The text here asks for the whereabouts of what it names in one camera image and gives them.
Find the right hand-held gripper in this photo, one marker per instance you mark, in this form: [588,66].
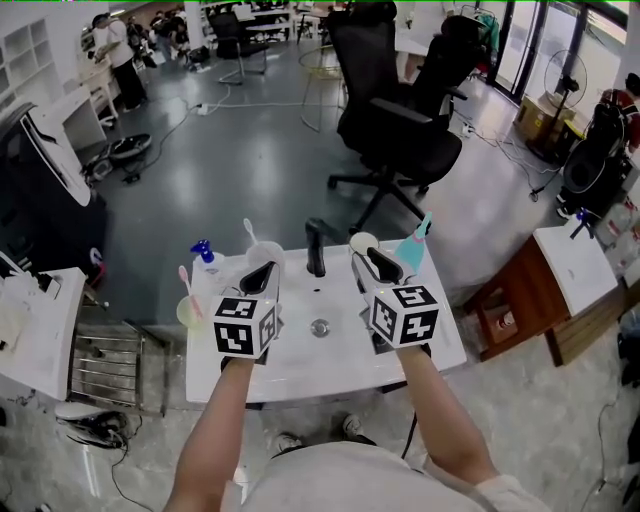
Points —
[410,315]

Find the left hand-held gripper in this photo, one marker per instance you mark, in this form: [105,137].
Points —
[240,330]

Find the clear pinkish cup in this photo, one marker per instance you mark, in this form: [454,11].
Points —
[265,252]

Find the cream cup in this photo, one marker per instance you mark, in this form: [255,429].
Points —
[362,242]

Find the white toothbrush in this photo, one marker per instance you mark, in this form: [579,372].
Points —
[250,230]

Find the person's left forearm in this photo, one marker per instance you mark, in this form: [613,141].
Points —
[220,425]

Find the person's right forearm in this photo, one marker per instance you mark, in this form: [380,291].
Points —
[440,415]

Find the teal spray bottle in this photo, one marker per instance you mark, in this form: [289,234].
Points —
[412,250]

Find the black faucet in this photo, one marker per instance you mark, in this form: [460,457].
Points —
[315,250]

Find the blue pump soap bottle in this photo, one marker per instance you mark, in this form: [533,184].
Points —
[207,260]

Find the round metal drain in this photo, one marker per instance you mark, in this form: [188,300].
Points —
[320,327]

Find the white sink basin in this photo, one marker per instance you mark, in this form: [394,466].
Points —
[330,365]

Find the red can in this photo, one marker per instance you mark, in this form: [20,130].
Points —
[505,321]

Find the brown wooden cabinet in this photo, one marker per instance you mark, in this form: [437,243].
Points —
[520,290]

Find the black office chair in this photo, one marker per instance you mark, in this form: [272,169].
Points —
[455,55]
[385,125]

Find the person's right shoe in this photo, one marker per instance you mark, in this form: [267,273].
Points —
[352,425]

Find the person's shoe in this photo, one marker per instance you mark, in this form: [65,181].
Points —
[352,425]
[287,442]

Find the person's left shoe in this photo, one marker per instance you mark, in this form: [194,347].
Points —
[287,442]

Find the person's black trousers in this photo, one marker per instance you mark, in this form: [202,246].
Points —
[360,440]

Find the metal rack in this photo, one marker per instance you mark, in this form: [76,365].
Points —
[110,365]

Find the small white sink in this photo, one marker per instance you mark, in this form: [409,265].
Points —
[580,270]

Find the dark faucet with blue tip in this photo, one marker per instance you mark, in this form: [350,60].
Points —
[582,222]

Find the person's white shirt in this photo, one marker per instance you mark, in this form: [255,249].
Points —
[350,480]

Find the cardboard box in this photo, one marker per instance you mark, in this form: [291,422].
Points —
[537,117]

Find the white sink counter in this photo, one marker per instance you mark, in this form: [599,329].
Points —
[40,330]

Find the clear plastic jugs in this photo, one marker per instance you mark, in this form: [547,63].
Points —
[620,235]

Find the black and white appliance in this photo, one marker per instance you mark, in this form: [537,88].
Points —
[35,200]

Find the black visitor chair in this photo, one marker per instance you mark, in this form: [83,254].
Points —
[232,40]

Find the white vanity desk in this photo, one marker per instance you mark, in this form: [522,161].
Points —
[90,110]

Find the clothes rack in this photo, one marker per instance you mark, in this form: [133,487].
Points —
[487,27]

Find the white cubby cabinet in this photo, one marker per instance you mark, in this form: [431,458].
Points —
[25,55]

